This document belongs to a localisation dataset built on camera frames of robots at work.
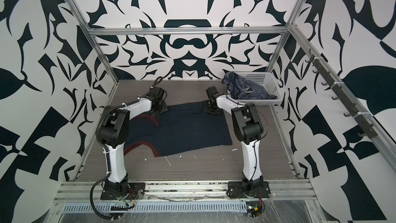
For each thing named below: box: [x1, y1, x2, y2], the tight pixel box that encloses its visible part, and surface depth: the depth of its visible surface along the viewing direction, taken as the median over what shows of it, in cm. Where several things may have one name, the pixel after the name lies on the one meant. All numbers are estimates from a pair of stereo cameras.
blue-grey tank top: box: [221, 71, 278, 100], surface depth 107 cm
